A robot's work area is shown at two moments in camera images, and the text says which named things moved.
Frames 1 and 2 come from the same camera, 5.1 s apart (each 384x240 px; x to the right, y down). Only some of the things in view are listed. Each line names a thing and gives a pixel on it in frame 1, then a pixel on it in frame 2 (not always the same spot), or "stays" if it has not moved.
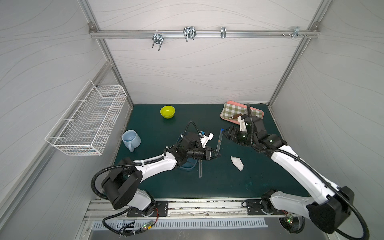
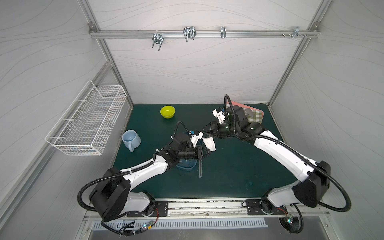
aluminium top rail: x=299 y=33 stays
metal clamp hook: x=189 y=32 stays
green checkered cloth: x=230 y=109 to x=257 y=118
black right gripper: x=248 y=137 to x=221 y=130
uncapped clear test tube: x=200 y=168 stays
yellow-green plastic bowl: x=167 y=111 stays
